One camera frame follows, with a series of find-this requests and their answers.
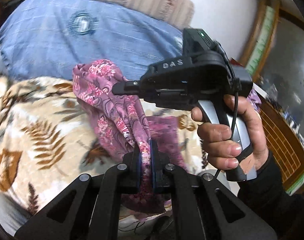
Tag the person's right forearm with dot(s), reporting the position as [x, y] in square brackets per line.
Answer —
[261, 200]

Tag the wooden framed glass panel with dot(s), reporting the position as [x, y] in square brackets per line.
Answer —
[263, 35]

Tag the wooden lattice cabinet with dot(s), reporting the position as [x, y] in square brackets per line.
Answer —
[281, 135]

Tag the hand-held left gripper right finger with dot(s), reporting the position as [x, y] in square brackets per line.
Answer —
[155, 167]

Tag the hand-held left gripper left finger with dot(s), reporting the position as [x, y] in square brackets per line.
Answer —
[138, 166]

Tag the leaf print blanket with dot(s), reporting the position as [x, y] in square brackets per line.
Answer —
[42, 130]

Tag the person's right hand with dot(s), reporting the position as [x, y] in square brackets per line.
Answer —
[216, 135]

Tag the purple floral shirt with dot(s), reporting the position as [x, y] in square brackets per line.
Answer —
[112, 120]

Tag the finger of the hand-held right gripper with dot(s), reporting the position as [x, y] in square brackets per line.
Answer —
[122, 88]

